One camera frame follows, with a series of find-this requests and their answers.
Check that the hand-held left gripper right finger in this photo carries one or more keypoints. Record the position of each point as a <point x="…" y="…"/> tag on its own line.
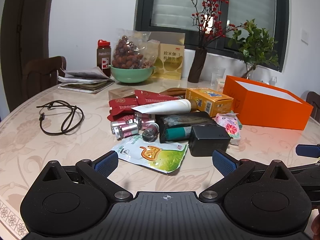
<point x="223" y="163"/>

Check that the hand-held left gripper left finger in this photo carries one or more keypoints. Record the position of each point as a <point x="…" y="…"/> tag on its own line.
<point x="108" y="162"/>

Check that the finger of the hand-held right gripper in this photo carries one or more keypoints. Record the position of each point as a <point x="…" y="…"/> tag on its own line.
<point x="307" y="171"/>
<point x="308" y="151"/>

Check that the black power adapter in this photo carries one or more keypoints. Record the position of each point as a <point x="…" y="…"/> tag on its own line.
<point x="208" y="141"/>

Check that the pink vial silver cap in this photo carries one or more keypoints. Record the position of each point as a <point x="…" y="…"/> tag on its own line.
<point x="122" y="125"/>
<point x="128" y="132"/>
<point x="141" y="117"/>
<point x="147" y="124"/>

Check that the dark glass vial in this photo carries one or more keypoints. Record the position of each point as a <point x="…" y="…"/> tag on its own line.
<point x="150" y="133"/>

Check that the green tube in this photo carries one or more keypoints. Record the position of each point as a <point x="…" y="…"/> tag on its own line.
<point x="178" y="133"/>

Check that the large orange box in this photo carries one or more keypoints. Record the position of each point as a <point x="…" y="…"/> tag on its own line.
<point x="270" y="110"/>

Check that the black cotton swab pack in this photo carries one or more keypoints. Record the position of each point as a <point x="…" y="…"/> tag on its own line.
<point x="185" y="120"/>

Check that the beige patterned desktop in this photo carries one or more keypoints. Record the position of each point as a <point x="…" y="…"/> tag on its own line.
<point x="75" y="150"/>

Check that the floral tissue pack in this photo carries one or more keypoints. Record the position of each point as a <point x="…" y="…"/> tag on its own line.
<point x="230" y="126"/>

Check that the green white sachet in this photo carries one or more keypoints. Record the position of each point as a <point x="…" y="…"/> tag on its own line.
<point x="150" y="155"/>

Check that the dark wooden chair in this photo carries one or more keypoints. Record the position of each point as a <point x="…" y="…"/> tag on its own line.
<point x="43" y="75"/>
<point x="314" y="105"/>

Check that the red packet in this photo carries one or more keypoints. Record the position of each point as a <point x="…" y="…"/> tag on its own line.
<point x="122" y="103"/>
<point x="155" y="97"/>
<point x="120" y="116"/>

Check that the small orange cartoon carton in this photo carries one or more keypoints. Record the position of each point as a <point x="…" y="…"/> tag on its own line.
<point x="207" y="102"/>

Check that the tan translucent box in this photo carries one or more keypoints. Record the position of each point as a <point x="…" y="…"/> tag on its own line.
<point x="121" y="93"/>

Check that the white tube gold cap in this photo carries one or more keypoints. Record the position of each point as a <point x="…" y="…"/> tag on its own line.
<point x="162" y="107"/>

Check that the brown notebook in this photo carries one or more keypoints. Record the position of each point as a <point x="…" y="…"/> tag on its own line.
<point x="87" y="87"/>

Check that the small white box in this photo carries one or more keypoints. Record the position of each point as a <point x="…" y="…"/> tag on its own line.
<point x="220" y="85"/>

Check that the clear glass cup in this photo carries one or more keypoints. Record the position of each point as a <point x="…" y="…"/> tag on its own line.
<point x="218" y="77"/>

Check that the wooden comb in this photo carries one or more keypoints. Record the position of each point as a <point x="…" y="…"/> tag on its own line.
<point x="175" y="91"/>

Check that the green bowl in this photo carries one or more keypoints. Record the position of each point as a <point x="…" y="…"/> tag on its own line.
<point x="130" y="75"/>

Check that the stack of books papers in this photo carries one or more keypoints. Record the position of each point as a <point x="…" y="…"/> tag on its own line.
<point x="82" y="74"/>

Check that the brown twisted vase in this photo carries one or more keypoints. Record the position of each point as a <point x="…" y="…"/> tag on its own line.
<point x="198" y="65"/>

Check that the brown bottle red cap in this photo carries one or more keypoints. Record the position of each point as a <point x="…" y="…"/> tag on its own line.
<point x="103" y="60"/>

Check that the bag of red dates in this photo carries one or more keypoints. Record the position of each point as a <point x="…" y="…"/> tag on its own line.
<point x="126" y="52"/>

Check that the yellow carton box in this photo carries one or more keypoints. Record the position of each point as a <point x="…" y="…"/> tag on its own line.
<point x="171" y="62"/>

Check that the green potted plant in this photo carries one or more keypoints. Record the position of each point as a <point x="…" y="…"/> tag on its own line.
<point x="257" y="47"/>

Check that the bag of nuts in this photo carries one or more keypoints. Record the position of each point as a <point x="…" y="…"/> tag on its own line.
<point x="150" y="55"/>

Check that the yellow tea box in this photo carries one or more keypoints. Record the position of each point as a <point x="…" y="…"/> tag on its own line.
<point x="172" y="38"/>

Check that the red berry branches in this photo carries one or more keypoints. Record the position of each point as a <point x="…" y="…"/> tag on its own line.
<point x="212" y="10"/>

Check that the dark wooden door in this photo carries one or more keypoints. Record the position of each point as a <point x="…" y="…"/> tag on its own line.
<point x="22" y="30"/>

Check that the dark framed window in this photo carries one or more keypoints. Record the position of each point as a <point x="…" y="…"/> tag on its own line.
<point x="175" y="5"/>

